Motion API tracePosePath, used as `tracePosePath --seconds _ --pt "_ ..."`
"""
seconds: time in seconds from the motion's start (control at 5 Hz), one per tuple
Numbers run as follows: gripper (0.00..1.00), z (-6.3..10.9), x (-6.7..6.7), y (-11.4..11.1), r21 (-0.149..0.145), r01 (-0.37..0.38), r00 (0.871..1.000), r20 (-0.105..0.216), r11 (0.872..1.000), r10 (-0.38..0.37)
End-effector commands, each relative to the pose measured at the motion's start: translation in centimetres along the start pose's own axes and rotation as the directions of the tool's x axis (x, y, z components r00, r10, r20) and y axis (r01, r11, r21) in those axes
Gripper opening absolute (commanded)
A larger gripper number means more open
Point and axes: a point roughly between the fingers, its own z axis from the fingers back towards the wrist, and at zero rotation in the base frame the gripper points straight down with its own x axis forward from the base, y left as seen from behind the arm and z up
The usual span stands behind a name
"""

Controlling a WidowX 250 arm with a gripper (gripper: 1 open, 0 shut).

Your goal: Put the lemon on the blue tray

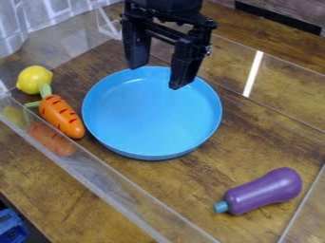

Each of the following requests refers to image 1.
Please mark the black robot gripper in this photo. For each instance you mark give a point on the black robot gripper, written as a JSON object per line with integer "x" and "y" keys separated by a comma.
{"x": 175, "y": 22}

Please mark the yellow toy lemon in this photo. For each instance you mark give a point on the yellow toy lemon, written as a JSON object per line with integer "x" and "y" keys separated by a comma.
{"x": 31, "y": 78}

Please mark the blue round tray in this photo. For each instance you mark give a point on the blue round tray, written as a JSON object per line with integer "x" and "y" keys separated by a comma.
{"x": 146, "y": 121}

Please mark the orange toy carrot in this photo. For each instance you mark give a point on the orange toy carrot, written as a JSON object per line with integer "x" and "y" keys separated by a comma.
{"x": 58, "y": 112}

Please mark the purple toy eggplant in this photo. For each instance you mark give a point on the purple toy eggplant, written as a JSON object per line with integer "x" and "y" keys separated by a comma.
{"x": 278, "y": 186}

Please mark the blue plastic crate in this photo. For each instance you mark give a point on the blue plastic crate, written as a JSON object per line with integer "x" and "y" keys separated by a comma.
{"x": 13, "y": 231}

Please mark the clear acrylic corner bracket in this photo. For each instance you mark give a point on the clear acrylic corner bracket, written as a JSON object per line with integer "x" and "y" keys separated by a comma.
{"x": 107, "y": 26}

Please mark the clear acrylic barrier wall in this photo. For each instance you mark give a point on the clear acrylic barrier wall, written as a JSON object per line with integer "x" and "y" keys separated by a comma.
{"x": 96, "y": 197}

